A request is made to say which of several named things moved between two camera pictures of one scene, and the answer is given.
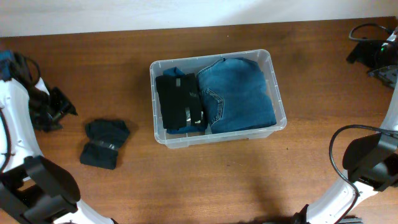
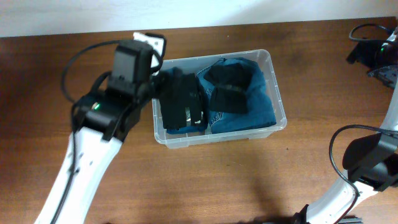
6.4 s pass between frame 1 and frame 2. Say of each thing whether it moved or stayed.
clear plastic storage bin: stayed
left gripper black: moved
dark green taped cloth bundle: moved
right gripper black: stayed
